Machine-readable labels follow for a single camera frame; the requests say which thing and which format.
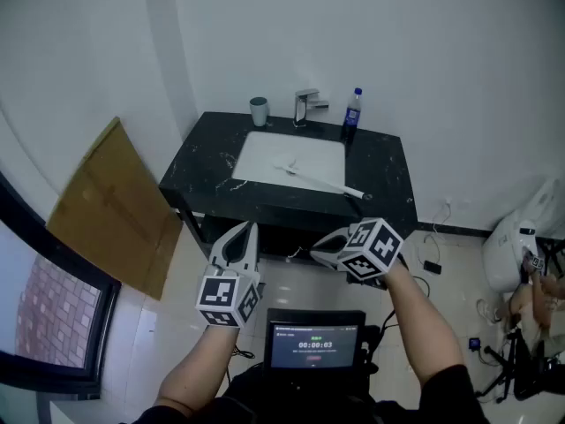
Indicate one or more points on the brown cardboard sheet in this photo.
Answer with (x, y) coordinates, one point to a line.
(110, 210)

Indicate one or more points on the small blue device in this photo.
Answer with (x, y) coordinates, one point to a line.
(474, 343)

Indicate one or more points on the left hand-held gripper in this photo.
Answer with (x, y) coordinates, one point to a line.
(216, 294)

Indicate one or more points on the person's right forearm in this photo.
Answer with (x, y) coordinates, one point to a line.
(419, 325)

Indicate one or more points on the person's black clothing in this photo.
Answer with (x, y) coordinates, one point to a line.
(446, 395)

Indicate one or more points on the small timer screen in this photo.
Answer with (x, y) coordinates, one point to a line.
(313, 345)

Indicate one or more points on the black tripod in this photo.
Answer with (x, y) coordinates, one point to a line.
(507, 365)

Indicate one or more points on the person's left forearm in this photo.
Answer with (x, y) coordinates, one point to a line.
(194, 369)

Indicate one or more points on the grey cup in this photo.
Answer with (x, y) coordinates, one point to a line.
(259, 111)

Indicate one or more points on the black marble vanity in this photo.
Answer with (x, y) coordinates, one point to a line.
(207, 157)

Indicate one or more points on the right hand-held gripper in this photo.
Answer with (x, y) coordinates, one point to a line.
(373, 247)

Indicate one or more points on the black phone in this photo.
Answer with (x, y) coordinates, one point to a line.
(432, 267)

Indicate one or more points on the dark soda bottle blue cap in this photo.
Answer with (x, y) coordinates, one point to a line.
(351, 115)

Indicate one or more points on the chrome faucet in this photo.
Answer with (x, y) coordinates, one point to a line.
(302, 104)

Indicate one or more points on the white sink basin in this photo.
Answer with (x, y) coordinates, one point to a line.
(265, 157)

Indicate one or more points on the black framed window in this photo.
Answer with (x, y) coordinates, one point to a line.
(66, 259)

